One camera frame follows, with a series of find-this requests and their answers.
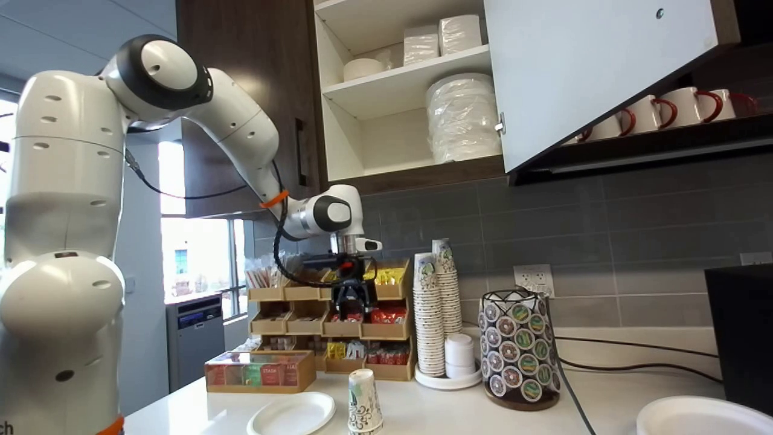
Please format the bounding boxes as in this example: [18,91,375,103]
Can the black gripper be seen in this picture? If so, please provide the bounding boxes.
[330,253,376,322]

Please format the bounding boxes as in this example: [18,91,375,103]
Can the small clear bottle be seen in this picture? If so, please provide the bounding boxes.
[348,368,384,426]

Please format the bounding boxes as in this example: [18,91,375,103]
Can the patterned paper cup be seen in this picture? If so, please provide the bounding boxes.
[345,418,386,435]

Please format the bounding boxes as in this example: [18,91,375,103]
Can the tiered wooden condiment organizer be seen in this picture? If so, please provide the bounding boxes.
[246,259,418,383]

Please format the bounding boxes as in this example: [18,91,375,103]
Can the tall patterned cup stack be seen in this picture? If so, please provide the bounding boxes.
[430,237,463,339]
[410,248,446,379]

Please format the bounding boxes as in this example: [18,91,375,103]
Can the round white cup tray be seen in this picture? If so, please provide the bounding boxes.
[413,365,482,393]

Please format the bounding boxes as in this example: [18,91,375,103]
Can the stack of white lids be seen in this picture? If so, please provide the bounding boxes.
[442,331,479,382]

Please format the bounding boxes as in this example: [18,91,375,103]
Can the wooden tea bag box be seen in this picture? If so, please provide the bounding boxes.
[203,347,318,397]

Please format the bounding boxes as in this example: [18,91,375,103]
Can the small white plate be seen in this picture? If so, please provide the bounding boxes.
[244,388,337,435]

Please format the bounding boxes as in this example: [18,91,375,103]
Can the bright window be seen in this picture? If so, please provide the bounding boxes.
[157,140,252,322]

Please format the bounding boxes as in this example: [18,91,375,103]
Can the white open cupboard shelves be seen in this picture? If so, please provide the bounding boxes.
[311,0,504,183]

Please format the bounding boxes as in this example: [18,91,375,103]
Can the stainless dishwasher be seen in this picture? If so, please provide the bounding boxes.
[163,294,227,393]

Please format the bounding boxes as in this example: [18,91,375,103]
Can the patterned black white cup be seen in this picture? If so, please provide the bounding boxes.
[476,287,563,411]

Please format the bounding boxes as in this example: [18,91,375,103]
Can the wrapped stack of plates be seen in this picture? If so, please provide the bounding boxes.
[422,70,502,166]

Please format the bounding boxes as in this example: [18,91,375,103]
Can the stack of white bowls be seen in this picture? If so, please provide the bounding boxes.
[340,56,392,82]

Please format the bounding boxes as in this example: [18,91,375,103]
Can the white napkin pack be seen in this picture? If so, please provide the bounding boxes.
[438,11,486,58]
[401,21,442,67]

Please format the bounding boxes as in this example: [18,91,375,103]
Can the dark wood open shelf cabinet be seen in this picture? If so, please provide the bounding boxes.
[508,0,773,188]

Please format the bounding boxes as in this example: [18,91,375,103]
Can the white cabinet door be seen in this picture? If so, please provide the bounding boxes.
[480,0,719,177]

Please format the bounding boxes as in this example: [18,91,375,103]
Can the large white plate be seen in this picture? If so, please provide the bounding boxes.
[634,393,773,435]

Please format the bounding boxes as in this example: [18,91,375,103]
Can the black coffee machine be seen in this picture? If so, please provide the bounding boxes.
[703,264,773,418]

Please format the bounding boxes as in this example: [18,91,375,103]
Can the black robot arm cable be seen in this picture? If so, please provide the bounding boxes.
[120,142,340,289]

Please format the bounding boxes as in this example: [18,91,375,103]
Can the orange cable strap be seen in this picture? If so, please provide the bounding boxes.
[258,188,290,213]

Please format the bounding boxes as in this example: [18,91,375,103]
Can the black cabinet door handle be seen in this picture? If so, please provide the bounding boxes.
[293,118,308,188]

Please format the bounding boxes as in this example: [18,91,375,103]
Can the white wall outlet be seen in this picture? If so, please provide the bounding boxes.
[512,264,558,300]

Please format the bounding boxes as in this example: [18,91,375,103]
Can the dark wood door with handle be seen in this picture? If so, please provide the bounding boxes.
[175,0,328,220]

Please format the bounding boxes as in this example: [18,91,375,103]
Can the black counter cable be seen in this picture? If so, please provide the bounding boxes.
[556,357,726,386]
[554,333,719,360]
[556,360,598,435]

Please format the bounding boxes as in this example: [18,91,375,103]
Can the white mug red handle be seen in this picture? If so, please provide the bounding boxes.
[580,111,638,145]
[659,85,724,131]
[708,85,758,124]
[622,91,682,136]

